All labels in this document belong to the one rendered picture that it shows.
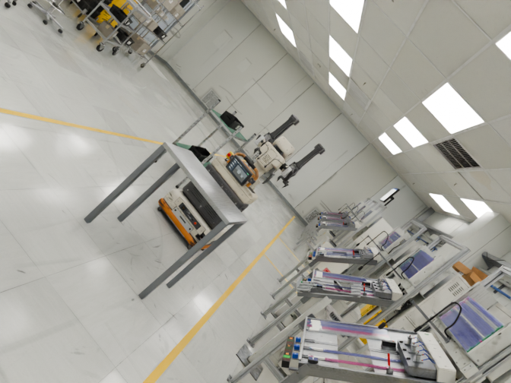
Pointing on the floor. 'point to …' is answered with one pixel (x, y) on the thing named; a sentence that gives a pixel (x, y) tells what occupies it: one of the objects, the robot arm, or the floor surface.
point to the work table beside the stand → (215, 194)
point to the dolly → (90, 7)
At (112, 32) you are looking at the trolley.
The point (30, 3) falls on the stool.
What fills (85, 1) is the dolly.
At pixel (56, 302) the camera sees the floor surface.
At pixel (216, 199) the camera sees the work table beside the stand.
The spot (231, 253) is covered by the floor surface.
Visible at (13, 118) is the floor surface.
